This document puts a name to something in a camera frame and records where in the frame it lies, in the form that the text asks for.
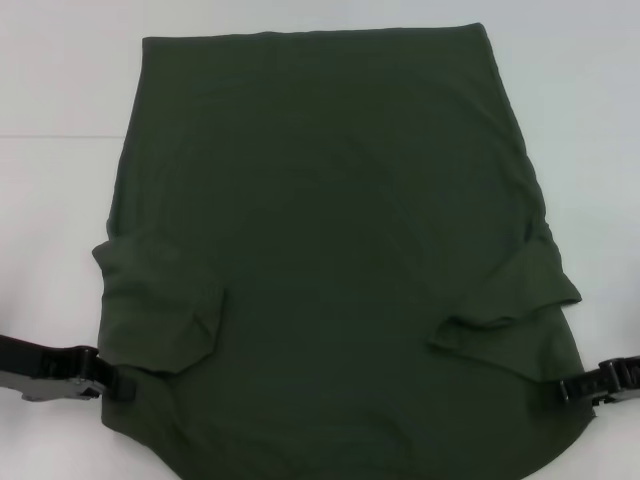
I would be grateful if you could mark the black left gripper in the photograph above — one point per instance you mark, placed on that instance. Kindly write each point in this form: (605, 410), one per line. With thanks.
(45, 372)

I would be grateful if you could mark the dark green t-shirt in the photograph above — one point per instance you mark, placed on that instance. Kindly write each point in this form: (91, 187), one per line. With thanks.
(325, 200)

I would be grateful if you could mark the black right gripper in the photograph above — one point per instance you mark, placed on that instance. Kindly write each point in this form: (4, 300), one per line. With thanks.
(622, 380)

